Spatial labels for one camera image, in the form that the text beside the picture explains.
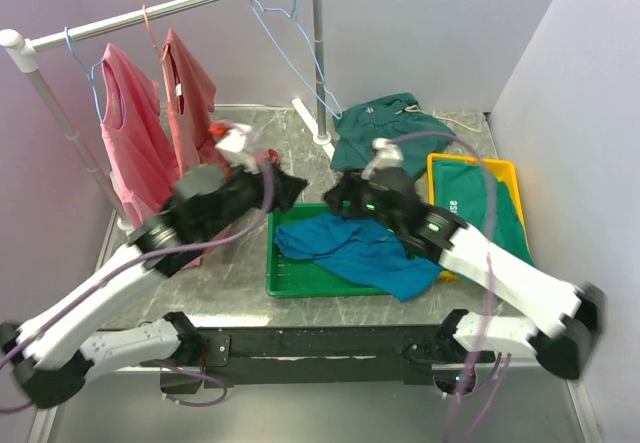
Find yellow plastic tray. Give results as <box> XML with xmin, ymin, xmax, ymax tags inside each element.
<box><xmin>427</xmin><ymin>154</ymin><xmax>533</xmax><ymax>284</ymax></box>

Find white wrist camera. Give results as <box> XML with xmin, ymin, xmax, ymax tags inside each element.
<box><xmin>361</xmin><ymin>138</ymin><xmax>404</xmax><ymax>180</ymax></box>
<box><xmin>209</xmin><ymin>121</ymin><xmax>259</xmax><ymax>174</ymax></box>

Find blue hanger with pink shirt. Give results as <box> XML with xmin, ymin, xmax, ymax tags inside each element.
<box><xmin>63</xmin><ymin>26</ymin><xmax>104</xmax><ymax>124</ymax></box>

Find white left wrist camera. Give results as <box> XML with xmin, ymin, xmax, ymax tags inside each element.
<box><xmin>209</xmin><ymin>121</ymin><xmax>259</xmax><ymax>174</ymax></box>

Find green shirt in yellow tray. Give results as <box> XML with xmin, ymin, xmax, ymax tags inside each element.
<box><xmin>432</xmin><ymin>160</ymin><xmax>534</xmax><ymax>266</ymax></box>

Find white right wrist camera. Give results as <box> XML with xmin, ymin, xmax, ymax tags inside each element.
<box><xmin>361</xmin><ymin>138</ymin><xmax>404</xmax><ymax>180</ymax></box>

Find dusty red t shirt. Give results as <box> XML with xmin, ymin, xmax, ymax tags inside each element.
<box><xmin>160</xmin><ymin>27</ymin><xmax>281</xmax><ymax>269</ymax></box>

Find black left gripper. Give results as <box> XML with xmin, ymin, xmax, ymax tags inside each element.
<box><xmin>204</xmin><ymin>151</ymin><xmax>310</xmax><ymax>238</ymax></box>

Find dark green shorts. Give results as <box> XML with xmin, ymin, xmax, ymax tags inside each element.
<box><xmin>330</xmin><ymin>93</ymin><xmax>453</xmax><ymax>179</ymax></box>

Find light blue wire hanger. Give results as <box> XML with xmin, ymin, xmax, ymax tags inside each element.
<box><xmin>250</xmin><ymin>0</ymin><xmax>342</xmax><ymax>117</ymax></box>

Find pink t shirt on hanger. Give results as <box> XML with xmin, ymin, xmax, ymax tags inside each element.
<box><xmin>101</xmin><ymin>44</ymin><xmax>179</xmax><ymax>227</ymax></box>

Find blue t shirt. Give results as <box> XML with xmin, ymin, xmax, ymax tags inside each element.
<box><xmin>275</xmin><ymin>212</ymin><xmax>442</xmax><ymax>302</ymax></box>

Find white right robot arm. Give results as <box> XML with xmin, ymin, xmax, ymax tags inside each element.
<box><xmin>323</xmin><ymin>167</ymin><xmax>606</xmax><ymax>380</ymax></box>

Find white metal clothes rack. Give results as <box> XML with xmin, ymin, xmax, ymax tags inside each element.
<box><xmin>1</xmin><ymin>0</ymin><xmax>334</xmax><ymax>227</ymax></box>

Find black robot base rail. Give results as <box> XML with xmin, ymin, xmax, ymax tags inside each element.
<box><xmin>161</xmin><ymin>325</ymin><xmax>467</xmax><ymax>386</ymax></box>

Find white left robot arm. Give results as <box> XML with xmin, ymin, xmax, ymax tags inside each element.
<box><xmin>1</xmin><ymin>161</ymin><xmax>308</xmax><ymax>409</ymax></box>

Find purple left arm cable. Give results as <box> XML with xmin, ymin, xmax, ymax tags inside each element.
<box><xmin>0</xmin><ymin>160</ymin><xmax>279</xmax><ymax>412</ymax></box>

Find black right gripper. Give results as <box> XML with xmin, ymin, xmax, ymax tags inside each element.
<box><xmin>323</xmin><ymin>165</ymin><xmax>405</xmax><ymax>237</ymax></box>

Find green plastic tray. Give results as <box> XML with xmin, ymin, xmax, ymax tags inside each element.
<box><xmin>266</xmin><ymin>203</ymin><xmax>386</xmax><ymax>298</ymax></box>

